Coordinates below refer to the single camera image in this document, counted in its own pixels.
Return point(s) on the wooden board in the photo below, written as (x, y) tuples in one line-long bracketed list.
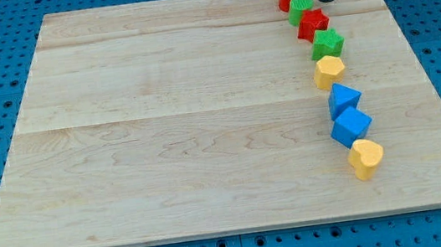
[(172, 120)]

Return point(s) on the green star block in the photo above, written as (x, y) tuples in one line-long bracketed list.
[(327, 42)]

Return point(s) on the blue cube block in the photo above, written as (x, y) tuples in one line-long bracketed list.
[(351, 125)]

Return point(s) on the yellow heart block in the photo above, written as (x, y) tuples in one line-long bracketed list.
[(365, 156)]

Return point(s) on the yellow hexagon block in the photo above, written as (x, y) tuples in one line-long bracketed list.
[(328, 70)]

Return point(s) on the green cylinder block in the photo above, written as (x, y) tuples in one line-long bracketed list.
[(296, 9)]

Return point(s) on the blue triangle block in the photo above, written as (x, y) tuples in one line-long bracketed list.
[(342, 97)]

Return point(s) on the red star block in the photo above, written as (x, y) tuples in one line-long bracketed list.
[(311, 22)]

